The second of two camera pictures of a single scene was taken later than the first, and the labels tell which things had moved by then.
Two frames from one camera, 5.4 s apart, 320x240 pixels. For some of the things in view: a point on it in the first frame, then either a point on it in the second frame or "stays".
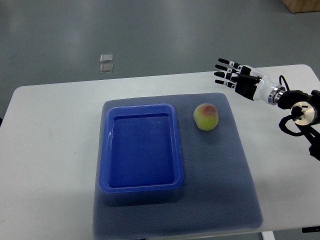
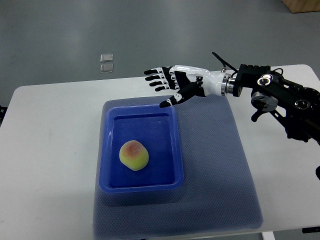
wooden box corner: (302, 6) stays
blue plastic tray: (140, 149) stays
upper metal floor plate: (106, 58) stays
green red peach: (206, 116) to (134, 155)
